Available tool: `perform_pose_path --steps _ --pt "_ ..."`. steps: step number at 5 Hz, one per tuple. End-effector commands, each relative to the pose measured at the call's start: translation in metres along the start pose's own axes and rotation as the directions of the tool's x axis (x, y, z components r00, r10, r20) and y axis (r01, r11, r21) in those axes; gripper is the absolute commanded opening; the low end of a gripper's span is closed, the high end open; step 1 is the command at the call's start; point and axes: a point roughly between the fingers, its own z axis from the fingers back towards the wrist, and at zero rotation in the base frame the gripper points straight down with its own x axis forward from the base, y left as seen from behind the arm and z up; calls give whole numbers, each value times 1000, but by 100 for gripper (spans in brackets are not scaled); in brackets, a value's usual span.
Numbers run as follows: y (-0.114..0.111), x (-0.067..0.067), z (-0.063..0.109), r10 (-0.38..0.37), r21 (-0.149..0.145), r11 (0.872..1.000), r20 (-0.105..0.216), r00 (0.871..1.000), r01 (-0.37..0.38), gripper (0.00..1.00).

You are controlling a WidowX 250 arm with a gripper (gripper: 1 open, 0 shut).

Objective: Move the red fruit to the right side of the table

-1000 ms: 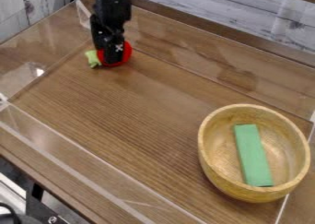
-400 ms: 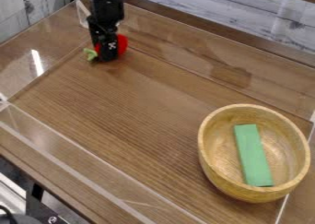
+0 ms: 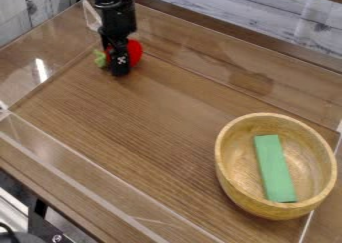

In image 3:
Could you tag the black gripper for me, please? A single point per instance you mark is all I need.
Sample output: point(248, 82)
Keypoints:
point(118, 24)

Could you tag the red plush fruit green leaf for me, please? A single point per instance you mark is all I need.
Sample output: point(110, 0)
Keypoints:
point(135, 52)

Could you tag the black table leg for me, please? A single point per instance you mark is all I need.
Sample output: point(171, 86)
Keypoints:
point(41, 208)

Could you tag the green rectangular block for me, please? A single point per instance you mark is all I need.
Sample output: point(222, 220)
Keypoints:
point(274, 170)

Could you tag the wooden bowl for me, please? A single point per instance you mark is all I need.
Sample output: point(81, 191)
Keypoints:
point(309, 156)

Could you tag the clear acrylic corner bracket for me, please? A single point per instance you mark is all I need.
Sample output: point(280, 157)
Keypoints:
point(93, 17)

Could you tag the clear acrylic tray wall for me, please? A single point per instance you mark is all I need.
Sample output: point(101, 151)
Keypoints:
point(111, 209)

